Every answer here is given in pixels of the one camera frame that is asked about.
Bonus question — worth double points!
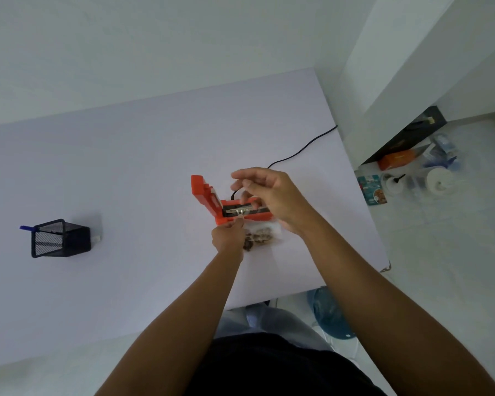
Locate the person's left hand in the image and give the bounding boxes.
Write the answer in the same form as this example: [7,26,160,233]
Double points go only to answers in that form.
[211,217,246,262]

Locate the person's right hand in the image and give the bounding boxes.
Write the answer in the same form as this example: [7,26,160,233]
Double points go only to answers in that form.
[230,167,314,238]

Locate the clear plastic bag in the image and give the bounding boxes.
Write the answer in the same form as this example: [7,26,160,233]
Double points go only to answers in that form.
[227,206,292,252]

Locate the orange heat sealer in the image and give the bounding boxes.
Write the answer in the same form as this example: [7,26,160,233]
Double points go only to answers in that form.
[190,174,275,226]

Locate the person's right forearm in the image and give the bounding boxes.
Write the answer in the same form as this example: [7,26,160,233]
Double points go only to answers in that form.
[299,210,495,396]

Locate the person's left forearm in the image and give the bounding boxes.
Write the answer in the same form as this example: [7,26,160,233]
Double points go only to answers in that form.
[95,249,245,396]

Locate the teal food packet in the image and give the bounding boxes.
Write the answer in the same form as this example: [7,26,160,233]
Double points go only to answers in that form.
[356,174,388,207]

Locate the grey jeans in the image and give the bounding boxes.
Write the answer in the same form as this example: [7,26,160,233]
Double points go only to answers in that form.
[214,302,335,353]

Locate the white cup with black spoon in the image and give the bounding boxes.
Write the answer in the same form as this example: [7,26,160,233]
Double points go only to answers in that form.
[381,173,407,197]

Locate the orange packet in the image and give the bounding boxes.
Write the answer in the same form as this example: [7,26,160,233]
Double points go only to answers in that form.
[377,148,417,171]

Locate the blue stool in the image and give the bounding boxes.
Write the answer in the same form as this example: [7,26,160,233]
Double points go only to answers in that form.
[307,286,355,341]

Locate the black shirt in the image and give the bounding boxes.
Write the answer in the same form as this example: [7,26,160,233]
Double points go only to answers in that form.
[185,333,387,396]

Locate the black box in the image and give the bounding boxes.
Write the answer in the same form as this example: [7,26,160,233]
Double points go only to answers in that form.
[362,106,448,166]

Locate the black mesh pen holder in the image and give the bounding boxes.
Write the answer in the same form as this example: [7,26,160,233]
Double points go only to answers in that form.
[31,219,92,259]

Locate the white paper roll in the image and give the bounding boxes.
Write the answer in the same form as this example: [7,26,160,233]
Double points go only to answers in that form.
[425,167,459,197]

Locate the blue plastic items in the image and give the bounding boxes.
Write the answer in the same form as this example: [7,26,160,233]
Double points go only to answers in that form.
[422,134,463,169]

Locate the black power cable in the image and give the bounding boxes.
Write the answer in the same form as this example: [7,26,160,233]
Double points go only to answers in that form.
[230,125,338,201]

